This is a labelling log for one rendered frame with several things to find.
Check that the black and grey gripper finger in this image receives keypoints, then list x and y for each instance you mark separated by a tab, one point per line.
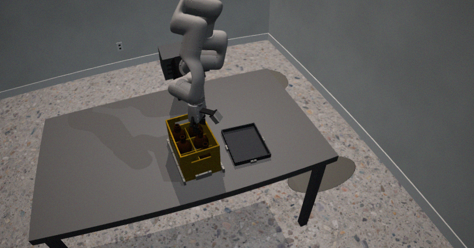
195	127
203	121

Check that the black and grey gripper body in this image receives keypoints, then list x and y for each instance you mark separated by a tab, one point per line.
194	111

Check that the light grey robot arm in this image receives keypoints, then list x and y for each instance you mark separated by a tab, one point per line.
202	47

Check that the yellow translucent crate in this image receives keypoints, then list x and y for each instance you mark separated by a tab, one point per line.
190	162

